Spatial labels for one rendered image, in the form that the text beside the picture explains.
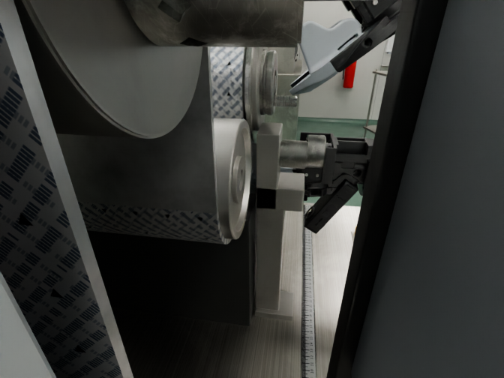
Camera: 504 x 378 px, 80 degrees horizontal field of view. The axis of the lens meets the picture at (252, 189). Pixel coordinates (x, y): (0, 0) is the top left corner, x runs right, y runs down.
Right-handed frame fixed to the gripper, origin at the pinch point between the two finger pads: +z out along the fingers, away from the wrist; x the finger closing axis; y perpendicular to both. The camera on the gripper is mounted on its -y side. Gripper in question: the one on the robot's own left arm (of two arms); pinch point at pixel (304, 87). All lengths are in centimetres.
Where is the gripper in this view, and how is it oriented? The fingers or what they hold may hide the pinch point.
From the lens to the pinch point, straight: 38.1
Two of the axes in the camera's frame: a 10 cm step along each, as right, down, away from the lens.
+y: -6.4, -7.2, -2.7
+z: -7.6, 5.1, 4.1
